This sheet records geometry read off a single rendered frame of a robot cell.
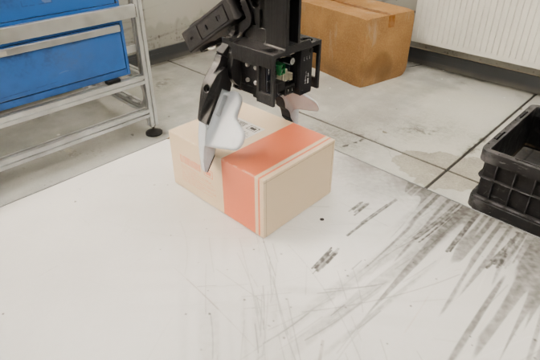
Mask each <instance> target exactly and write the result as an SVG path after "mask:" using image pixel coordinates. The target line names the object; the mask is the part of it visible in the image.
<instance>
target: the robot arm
mask: <svg viewBox="0 0 540 360"><path fill-rule="evenodd" d="M182 36H183V38H184V39H185V42H186V45H187V46H188V48H189V51H190V53H192V52H195V51H201V52H204V51H209V50H213V49H215V48H216V47H217V46H219V45H220V46H219V48H218V49H217V51H216V52H217V53H216V54H215V58H214V61H213V63H212V65H211V67H210V68H209V70H208V72H207V73H206V76H205V78H204V80H203V82H202V87H201V92H200V99H199V107H198V121H199V124H198V148H199V156H200V162H201V168H202V170H203V171H205V172H207V173H208V171H209V169H210V167H211V163H212V162H213V159H214V157H215V149H228V150H238V149H240V148H241V147H242V145H243V143H244V140H245V132H244V130H243V128H242V127H241V125H240V123H239V121H238V115H239V111H240V108H241V105H242V96H241V95H240V93H238V92H236V91H231V84H233V88H236V89H239V90H244V91H245V92H249V93H251V94H253V96H254V97H255V98H256V101H259V102H260V103H263V104H266V105H268V106H270V107H273V108H274V107H275V104H276V105H277V106H279V107H280V110H281V114H282V117H283V118H284V119H285V120H287V121H291V122H293V123H295V124H298V119H299V109H301V110H308V111H315V112H316V111H318V110H319V105H318V103H317V102H316V101H315V100H314V99H313V98H311V97H309V96H307V95H306V94H305V93H307V92H310V90H311V87H314V88H319V76H320V64H321V39H317V38H314V37H311V36H307V35H302V34H301V0H222V1H221V2H219V3H218V4H217V5H216V6H214V7H213V8H212V9H211V10H209V11H208V12H207V13H206V14H204V15H203V16H202V17H201V18H200V19H198V20H196V21H195V22H193V23H191V25H190V27H189V28H188V29H186V30H185V31H184V32H182ZM313 52H314V53H317V55H316V69H315V76H312V62H313Z"/></svg>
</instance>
